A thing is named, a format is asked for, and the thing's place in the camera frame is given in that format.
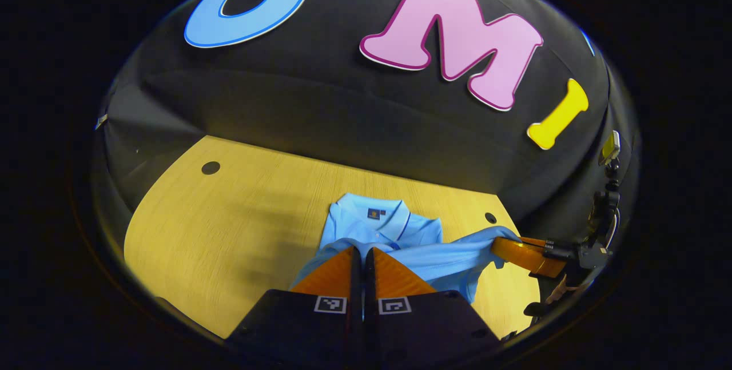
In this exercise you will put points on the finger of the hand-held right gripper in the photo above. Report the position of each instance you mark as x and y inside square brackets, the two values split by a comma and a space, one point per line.
[526, 255]

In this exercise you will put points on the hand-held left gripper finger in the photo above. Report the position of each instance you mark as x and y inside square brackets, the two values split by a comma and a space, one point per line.
[357, 290]
[369, 290]

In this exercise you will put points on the light blue T-shirt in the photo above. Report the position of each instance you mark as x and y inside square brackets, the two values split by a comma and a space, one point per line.
[400, 227]

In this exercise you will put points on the silver clip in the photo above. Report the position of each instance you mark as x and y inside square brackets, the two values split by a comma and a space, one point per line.
[101, 121]

